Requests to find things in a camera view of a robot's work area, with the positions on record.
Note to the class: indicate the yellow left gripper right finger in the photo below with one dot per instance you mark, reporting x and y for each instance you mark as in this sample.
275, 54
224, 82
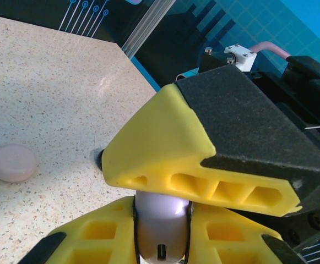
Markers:
231, 242

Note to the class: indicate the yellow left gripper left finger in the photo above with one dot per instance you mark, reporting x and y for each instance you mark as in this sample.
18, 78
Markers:
93, 231

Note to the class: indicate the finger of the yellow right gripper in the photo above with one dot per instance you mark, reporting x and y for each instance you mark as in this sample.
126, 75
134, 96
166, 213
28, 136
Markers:
176, 137

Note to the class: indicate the purple earbud charging case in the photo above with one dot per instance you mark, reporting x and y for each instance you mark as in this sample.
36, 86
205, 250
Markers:
162, 220

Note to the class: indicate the pink earbud charging case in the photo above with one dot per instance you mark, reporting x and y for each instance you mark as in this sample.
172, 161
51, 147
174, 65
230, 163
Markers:
12, 163

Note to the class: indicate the blue and aluminium side rail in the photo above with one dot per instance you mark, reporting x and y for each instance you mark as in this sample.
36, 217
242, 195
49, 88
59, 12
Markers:
146, 74

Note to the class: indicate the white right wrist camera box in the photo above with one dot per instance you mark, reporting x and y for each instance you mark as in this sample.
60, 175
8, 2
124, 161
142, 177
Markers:
241, 56

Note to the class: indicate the aluminium frame post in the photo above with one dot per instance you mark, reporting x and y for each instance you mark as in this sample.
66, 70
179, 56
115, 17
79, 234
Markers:
148, 27

